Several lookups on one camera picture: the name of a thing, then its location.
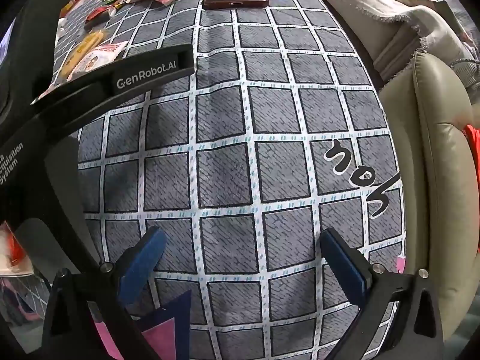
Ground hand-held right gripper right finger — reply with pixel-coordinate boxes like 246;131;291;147
320;228;447;360

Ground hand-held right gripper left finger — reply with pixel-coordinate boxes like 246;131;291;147
41;227;167;360

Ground red white packet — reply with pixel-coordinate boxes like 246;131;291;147
0;222;34;271

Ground beige leather sofa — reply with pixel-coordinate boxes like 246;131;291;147
305;0;480;360

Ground pile of snack packets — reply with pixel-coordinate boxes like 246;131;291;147
56;0;197;83

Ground grey checked printed blanket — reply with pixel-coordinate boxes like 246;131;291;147
35;0;407;360

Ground red orange packet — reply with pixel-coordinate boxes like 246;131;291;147
463;124;480;160

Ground cream fringed cloth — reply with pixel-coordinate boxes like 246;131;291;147
309;0;475;81

